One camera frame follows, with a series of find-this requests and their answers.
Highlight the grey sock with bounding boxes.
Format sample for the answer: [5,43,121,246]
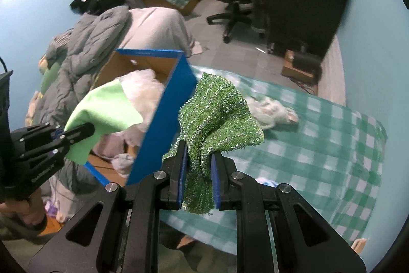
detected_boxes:
[112,154,136,178]

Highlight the light green cloth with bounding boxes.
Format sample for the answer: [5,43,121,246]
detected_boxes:
[64,81,144,165]

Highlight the grey drawstring pouch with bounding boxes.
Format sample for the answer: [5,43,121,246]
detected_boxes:
[93,132,128,161]

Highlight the green sparkly knitted cloth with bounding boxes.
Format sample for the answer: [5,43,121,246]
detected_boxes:
[163,72,265,215]

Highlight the black speaker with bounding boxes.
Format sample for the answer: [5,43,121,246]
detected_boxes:
[292,51,322,70]

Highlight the person's olive trousers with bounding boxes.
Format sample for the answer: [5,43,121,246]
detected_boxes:
[0,222,240,273]

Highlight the green pillow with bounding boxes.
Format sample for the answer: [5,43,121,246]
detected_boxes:
[41,61,63,94]

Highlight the white lace cloth bundle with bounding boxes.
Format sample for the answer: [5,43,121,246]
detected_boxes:
[247,95,299,126]

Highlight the white mesh bath loofah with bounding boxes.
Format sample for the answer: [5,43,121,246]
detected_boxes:
[120,68,167,146]

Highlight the blue cardboard box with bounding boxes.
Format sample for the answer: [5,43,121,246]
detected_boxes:
[85,48,198,187]

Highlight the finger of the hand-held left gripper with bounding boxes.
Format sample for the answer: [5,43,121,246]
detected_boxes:
[11,123,64,152]
[19,123,96,172]

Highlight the grey quilted jacket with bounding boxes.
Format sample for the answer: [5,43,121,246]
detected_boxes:
[27,6,131,197]

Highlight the person's left hand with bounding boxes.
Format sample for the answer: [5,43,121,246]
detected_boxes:
[6,192,49,231]

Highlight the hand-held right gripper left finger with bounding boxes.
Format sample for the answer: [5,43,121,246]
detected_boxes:
[27,139,189,273]

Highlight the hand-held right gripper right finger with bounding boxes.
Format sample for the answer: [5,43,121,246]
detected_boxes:
[211,151,366,273]

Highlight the large brown cardboard box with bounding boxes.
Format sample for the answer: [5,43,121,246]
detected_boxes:
[139,0,208,16]

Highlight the green white checked tablecloth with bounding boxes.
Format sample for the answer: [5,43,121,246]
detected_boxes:
[160,65,389,256]

